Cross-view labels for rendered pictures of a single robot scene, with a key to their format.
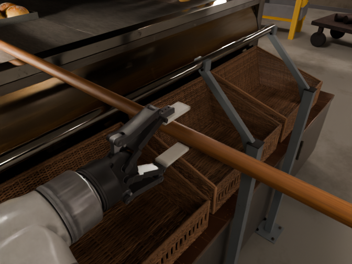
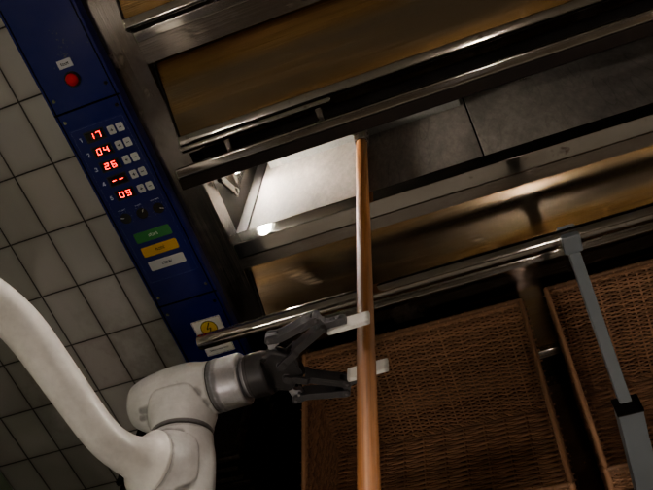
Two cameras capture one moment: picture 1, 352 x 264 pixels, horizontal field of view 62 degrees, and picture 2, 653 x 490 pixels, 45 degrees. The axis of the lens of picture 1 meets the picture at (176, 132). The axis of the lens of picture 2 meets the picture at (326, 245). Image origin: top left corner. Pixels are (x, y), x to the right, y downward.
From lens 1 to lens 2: 102 cm
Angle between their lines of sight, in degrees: 54
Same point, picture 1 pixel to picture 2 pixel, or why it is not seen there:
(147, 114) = (303, 321)
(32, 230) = (183, 385)
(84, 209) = (223, 387)
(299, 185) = (360, 438)
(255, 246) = not seen: outside the picture
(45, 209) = (199, 375)
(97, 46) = (471, 178)
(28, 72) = not seen: hidden behind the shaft
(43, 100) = (389, 251)
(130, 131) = (281, 333)
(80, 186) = (227, 367)
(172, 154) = not seen: hidden behind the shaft
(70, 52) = (425, 189)
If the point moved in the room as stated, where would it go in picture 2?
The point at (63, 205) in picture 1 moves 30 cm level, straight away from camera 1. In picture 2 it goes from (210, 377) to (284, 273)
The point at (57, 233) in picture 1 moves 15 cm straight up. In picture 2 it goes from (201, 396) to (160, 322)
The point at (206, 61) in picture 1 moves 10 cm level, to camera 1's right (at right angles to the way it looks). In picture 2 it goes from (565, 237) to (615, 247)
